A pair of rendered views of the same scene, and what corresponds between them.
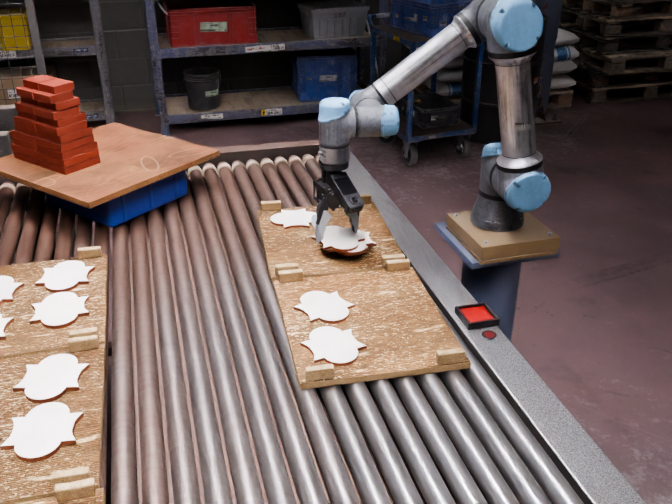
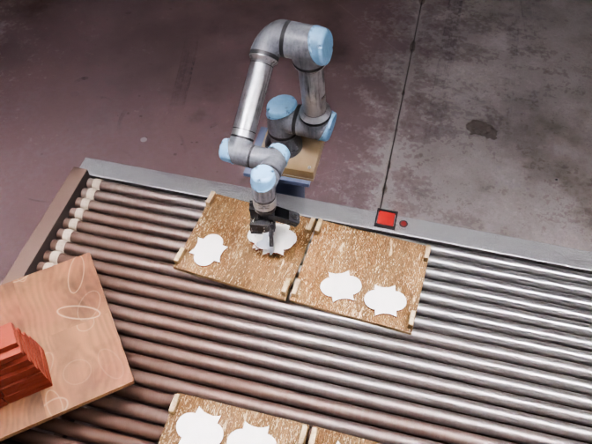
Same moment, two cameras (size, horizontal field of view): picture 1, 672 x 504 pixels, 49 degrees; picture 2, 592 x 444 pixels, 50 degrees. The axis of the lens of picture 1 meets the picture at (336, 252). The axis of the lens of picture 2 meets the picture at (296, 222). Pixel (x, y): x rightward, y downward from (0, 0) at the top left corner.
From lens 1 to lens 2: 173 cm
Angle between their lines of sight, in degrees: 51
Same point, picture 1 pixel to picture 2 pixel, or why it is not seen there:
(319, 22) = not seen: outside the picture
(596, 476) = (525, 249)
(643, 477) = (351, 199)
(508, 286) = not seen: hidden behind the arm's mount
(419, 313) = (373, 243)
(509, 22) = (324, 50)
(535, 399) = (466, 238)
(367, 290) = (333, 255)
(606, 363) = not seen: hidden behind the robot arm
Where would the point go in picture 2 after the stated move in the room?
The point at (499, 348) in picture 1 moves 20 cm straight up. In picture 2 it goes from (418, 226) to (426, 191)
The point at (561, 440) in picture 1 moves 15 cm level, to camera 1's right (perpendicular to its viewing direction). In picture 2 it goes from (499, 247) to (511, 217)
